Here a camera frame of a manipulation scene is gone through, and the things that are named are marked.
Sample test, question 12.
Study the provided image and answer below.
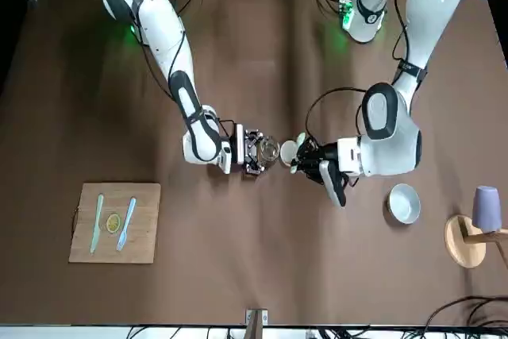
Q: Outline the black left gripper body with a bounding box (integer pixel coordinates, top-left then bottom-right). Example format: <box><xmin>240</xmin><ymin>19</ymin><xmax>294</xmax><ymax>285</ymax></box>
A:
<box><xmin>317</xmin><ymin>141</ymin><xmax>341</xmax><ymax>169</ymax></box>

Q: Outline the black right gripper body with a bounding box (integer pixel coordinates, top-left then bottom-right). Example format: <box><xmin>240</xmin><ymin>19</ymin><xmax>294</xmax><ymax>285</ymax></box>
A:
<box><xmin>242</xmin><ymin>130</ymin><xmax>255</xmax><ymax>173</ymax></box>

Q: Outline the transparent glass spice bottle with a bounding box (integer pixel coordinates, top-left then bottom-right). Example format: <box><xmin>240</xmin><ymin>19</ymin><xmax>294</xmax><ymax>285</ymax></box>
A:
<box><xmin>257</xmin><ymin>137</ymin><xmax>282</xmax><ymax>165</ymax></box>

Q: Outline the round grey bottle lid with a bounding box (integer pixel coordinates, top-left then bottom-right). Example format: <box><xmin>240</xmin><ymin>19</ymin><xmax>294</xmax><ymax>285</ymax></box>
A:
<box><xmin>279</xmin><ymin>140</ymin><xmax>298</xmax><ymax>166</ymax></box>

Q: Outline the grey round bowl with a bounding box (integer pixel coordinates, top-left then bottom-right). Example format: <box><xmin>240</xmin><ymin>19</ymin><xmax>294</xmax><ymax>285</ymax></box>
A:
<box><xmin>387</xmin><ymin>183</ymin><xmax>421</xmax><ymax>225</ymax></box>

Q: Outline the wooden cutting board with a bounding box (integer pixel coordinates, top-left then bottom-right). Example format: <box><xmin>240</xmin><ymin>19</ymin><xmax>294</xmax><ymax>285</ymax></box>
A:
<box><xmin>68</xmin><ymin>183</ymin><xmax>162</xmax><ymax>265</ymax></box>

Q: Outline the wooden mug stand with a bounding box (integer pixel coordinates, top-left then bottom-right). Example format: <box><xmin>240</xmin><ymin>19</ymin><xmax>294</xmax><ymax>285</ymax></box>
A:
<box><xmin>444</xmin><ymin>214</ymin><xmax>508</xmax><ymax>269</ymax></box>

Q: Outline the purple plastic cup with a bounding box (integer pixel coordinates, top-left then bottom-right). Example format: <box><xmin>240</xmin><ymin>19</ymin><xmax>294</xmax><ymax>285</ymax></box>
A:
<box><xmin>471</xmin><ymin>185</ymin><xmax>502</xmax><ymax>233</ymax></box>

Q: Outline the green plastic knife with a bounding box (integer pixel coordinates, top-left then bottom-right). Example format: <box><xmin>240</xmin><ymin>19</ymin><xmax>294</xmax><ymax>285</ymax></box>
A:
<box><xmin>90</xmin><ymin>193</ymin><xmax>105</xmax><ymax>255</ymax></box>

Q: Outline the white desk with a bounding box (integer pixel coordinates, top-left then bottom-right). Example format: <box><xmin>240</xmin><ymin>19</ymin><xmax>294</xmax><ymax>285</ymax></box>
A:
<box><xmin>0</xmin><ymin>325</ymin><xmax>508</xmax><ymax>339</ymax></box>

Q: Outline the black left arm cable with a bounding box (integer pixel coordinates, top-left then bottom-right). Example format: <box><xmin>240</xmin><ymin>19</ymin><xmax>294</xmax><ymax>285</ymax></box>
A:
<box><xmin>304</xmin><ymin>0</ymin><xmax>412</xmax><ymax>148</ymax></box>

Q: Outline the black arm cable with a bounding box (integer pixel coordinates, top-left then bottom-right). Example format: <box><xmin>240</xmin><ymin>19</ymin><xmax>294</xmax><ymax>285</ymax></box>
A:
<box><xmin>133</xmin><ymin>0</ymin><xmax>237</xmax><ymax>137</ymax></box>
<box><xmin>304</xmin><ymin>0</ymin><xmax>412</xmax><ymax>148</ymax></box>

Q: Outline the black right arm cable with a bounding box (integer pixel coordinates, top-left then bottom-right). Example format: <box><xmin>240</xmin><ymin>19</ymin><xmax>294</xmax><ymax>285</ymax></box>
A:
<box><xmin>133</xmin><ymin>0</ymin><xmax>237</xmax><ymax>137</ymax></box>

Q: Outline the aluminium camera post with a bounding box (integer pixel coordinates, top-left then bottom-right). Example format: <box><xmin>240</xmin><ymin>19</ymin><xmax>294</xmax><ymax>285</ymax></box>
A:
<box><xmin>244</xmin><ymin>308</ymin><xmax>269</xmax><ymax>339</ymax></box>

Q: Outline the black cutting board loop cord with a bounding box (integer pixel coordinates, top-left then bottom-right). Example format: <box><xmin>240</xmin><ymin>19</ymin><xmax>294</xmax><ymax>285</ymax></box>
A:
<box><xmin>71</xmin><ymin>206</ymin><xmax>83</xmax><ymax>237</ymax></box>

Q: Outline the black desk cable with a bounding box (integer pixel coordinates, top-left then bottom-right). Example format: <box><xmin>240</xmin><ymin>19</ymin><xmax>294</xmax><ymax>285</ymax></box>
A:
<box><xmin>422</xmin><ymin>295</ymin><xmax>508</xmax><ymax>332</ymax></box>

